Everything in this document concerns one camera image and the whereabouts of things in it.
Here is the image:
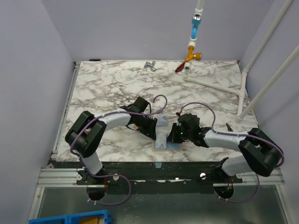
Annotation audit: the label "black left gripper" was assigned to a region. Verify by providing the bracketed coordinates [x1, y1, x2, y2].
[135, 114, 157, 140]

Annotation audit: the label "silver VIP card stack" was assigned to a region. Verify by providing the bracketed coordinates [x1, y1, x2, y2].
[156, 114, 169, 126]

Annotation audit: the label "single silver card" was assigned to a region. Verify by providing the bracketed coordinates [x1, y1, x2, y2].
[155, 132, 167, 150]

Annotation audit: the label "beige card holder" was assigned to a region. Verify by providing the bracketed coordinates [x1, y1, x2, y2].
[152, 132, 181, 151]

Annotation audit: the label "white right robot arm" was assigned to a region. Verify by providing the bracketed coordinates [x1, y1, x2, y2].
[167, 113, 284, 183]

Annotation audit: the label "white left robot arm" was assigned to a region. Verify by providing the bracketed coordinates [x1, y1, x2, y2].
[65, 97, 157, 184]

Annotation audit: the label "silver metal clamp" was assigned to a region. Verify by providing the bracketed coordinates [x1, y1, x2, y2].
[143, 61, 156, 72]

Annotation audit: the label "brass faucet tap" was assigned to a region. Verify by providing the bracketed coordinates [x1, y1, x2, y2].
[184, 46, 202, 63]

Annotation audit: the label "blue plastic bin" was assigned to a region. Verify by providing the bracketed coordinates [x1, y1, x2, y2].
[28, 210, 112, 224]

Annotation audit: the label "blue pipe valve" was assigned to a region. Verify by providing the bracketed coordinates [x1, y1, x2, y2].
[191, 14, 202, 39]

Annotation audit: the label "yellow handled pliers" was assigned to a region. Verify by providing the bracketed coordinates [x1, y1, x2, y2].
[226, 123, 234, 132]

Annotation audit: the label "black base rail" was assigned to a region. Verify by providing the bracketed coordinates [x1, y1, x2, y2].
[77, 158, 243, 194]

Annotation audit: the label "white PVC pipe frame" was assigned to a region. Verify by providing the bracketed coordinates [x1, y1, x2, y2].
[183, 0, 299, 124]

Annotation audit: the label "red handled tool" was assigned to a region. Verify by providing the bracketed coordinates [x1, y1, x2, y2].
[175, 62, 185, 73]

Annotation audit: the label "aluminium extrusion frame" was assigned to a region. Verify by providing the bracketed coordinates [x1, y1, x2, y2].
[28, 62, 80, 220]

